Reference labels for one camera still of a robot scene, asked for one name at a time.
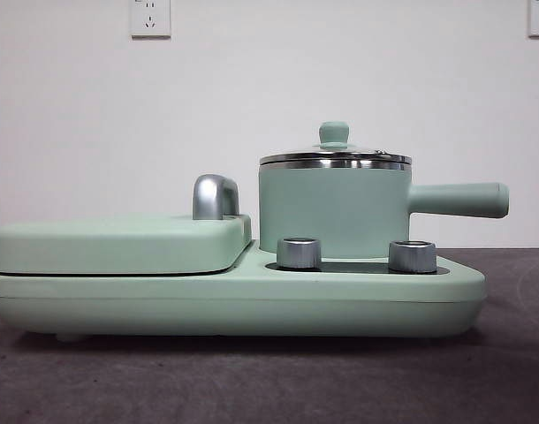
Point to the mint green breakfast machine base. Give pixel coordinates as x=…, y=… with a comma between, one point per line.
x=384, y=305

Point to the silver control knob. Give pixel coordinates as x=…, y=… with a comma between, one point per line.
x=412, y=257
x=298, y=254

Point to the glass lid with green knob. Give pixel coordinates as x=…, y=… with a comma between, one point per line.
x=334, y=132

